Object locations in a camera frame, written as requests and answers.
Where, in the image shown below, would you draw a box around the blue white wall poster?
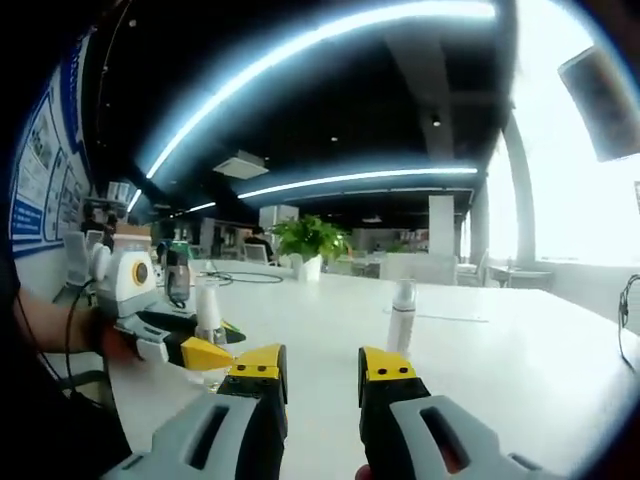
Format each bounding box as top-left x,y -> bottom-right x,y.
9,34 -> 94,259

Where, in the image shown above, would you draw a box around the beige pump bottle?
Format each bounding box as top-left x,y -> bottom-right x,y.
386,278 -> 420,360

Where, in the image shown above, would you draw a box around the black wire frame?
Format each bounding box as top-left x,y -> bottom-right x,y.
617,272 -> 640,369

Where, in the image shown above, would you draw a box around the potted green plant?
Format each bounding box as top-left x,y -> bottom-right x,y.
269,214 -> 354,282

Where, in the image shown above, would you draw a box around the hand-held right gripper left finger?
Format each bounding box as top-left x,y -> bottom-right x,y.
107,342 -> 290,480

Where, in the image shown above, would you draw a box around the wall shelf white boxes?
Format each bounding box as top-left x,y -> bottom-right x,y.
82,180 -> 135,211

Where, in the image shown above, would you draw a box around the grey office chair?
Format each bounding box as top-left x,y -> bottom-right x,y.
59,231 -> 94,291

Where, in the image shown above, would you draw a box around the wall-mounted dark screen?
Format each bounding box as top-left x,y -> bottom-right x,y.
557,44 -> 640,164

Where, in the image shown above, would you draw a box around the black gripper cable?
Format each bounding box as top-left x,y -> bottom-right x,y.
62,279 -> 101,396

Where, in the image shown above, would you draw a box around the white chair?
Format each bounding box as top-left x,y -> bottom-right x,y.
383,251 -> 460,285

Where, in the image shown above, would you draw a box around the long ceiling light strip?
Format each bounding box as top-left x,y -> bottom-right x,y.
144,0 -> 496,181
237,166 -> 479,201

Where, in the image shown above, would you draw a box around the ceiling air vent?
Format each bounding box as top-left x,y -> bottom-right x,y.
213,149 -> 271,179

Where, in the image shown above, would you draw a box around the person's left hand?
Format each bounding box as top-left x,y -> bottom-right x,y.
99,323 -> 146,362

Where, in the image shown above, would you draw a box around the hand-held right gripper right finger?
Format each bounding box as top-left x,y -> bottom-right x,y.
357,345 -> 546,480

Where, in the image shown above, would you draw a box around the person in black shirt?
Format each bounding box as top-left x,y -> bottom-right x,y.
0,239 -> 134,480

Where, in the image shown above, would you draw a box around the looped black cable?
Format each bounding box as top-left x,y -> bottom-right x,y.
199,269 -> 295,287

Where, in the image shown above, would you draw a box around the wide clear bottle cover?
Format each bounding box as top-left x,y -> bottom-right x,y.
394,278 -> 419,315

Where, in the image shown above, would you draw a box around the black wristband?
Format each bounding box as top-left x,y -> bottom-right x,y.
92,319 -> 109,356

